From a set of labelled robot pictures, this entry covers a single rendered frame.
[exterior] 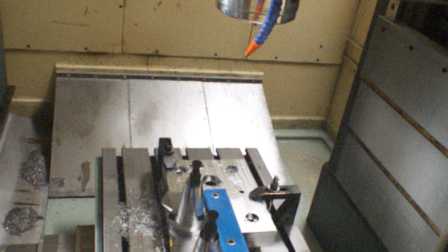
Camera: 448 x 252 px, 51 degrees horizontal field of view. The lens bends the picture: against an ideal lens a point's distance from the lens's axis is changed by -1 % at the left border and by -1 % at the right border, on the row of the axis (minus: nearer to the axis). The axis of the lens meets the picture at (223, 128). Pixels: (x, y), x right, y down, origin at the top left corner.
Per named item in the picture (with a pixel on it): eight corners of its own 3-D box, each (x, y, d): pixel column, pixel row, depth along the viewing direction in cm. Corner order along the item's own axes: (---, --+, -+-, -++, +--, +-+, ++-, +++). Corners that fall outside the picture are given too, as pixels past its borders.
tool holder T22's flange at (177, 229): (208, 244, 71) (211, 232, 70) (169, 243, 70) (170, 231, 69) (205, 217, 76) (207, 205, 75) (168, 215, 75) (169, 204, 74)
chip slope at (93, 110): (44, 233, 147) (39, 165, 134) (58, 125, 202) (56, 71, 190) (303, 220, 170) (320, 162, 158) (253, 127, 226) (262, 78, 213)
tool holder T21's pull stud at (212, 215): (218, 238, 59) (222, 217, 58) (205, 240, 59) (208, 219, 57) (213, 229, 61) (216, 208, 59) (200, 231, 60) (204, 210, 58)
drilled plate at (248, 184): (176, 252, 104) (178, 235, 102) (161, 175, 128) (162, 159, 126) (272, 246, 110) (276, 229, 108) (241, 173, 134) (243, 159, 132)
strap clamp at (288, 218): (246, 227, 121) (255, 180, 113) (242, 219, 123) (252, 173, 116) (292, 225, 124) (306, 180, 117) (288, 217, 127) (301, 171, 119)
